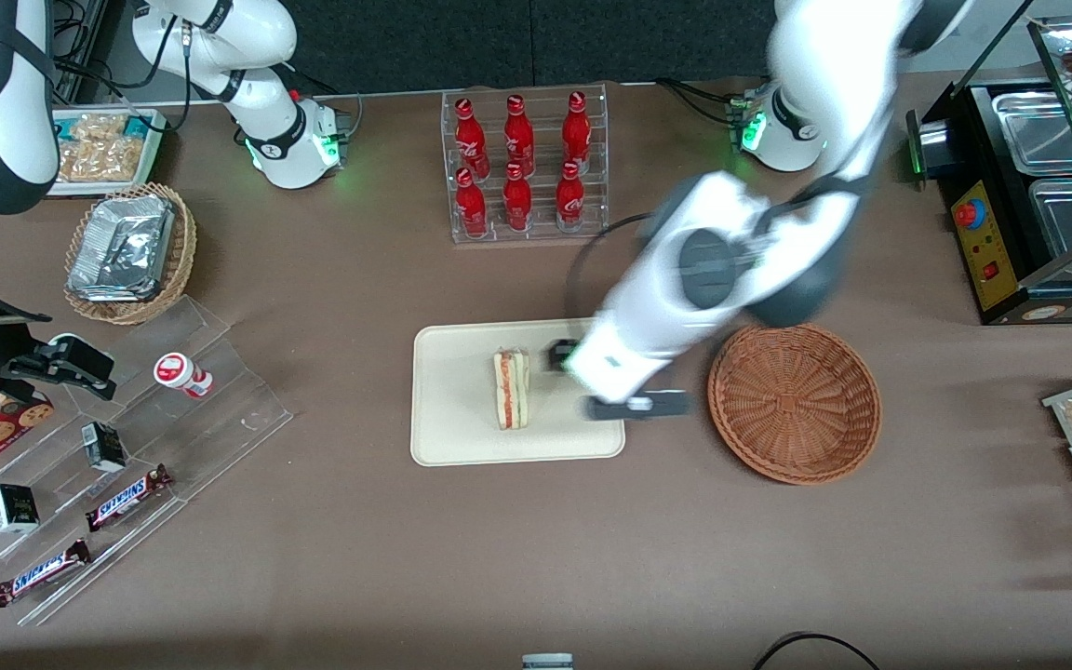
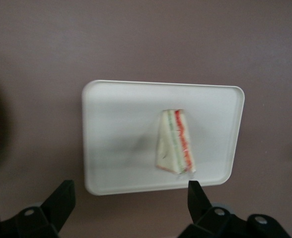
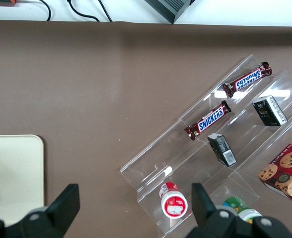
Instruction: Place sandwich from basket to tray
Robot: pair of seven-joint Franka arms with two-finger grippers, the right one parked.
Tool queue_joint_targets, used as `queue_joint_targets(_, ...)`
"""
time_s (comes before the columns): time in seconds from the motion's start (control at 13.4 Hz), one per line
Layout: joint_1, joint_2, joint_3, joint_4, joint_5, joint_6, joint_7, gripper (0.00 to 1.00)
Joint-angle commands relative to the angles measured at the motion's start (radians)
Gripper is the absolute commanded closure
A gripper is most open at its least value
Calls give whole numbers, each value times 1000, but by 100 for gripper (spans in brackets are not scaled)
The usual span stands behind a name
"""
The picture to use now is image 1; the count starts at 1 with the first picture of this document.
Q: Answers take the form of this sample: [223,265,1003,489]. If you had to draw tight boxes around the round brown wicker basket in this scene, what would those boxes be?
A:
[707,322,883,486]

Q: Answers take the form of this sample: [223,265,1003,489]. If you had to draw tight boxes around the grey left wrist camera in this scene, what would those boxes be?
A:
[585,390,691,422]

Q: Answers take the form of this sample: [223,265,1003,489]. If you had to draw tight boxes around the triangular sandwich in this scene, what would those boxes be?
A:
[492,348,531,431]

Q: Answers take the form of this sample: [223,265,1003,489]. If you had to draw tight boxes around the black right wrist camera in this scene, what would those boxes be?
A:
[45,335,116,382]

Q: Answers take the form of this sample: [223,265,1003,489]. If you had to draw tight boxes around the black left arm base cables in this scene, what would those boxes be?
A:
[655,78,753,127]

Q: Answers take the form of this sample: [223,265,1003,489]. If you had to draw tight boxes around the clear acrylic stepped display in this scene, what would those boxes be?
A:
[0,296,295,627]

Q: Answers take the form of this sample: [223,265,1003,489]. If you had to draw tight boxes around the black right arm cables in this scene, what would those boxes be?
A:
[52,0,194,133]

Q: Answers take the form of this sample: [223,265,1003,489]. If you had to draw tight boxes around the black food warmer machine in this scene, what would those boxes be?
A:
[905,14,1072,327]

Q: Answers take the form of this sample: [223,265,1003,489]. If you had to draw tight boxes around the oval light wicker basket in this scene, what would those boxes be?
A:
[63,182,198,326]

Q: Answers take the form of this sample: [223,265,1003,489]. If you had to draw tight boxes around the stack of foil trays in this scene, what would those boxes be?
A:
[68,194,176,303]

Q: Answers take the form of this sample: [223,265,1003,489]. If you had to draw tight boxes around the clear bag of snacks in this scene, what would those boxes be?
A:
[57,140,146,183]
[61,113,132,150]

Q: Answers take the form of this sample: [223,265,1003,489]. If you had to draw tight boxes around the white snack tray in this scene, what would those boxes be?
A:
[49,107,168,198]

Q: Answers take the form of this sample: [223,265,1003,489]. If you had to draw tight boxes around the black looped floor cable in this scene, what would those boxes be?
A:
[752,633,881,670]

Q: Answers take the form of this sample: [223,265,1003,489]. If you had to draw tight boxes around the black left arm hose cable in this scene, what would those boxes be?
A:
[563,212,660,323]

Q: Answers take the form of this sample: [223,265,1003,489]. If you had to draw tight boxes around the small white red-capped bottle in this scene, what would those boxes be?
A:
[154,352,214,399]

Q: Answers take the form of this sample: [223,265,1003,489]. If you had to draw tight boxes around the small black carton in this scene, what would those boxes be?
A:
[0,484,40,535]
[81,422,127,474]

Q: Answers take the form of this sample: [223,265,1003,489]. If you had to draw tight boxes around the Snickers chocolate bar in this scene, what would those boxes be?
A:
[0,539,92,609]
[85,464,172,533]

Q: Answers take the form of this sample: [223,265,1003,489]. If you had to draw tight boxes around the cream plastic tray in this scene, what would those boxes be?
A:
[410,317,627,467]

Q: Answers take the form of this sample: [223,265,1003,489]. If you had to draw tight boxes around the clear acrylic bottle rack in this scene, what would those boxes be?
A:
[441,83,610,245]

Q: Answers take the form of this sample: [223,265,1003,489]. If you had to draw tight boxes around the red cola bottle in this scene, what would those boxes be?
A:
[562,90,593,170]
[504,95,536,176]
[455,167,489,239]
[455,98,490,180]
[502,163,534,233]
[556,161,586,233]

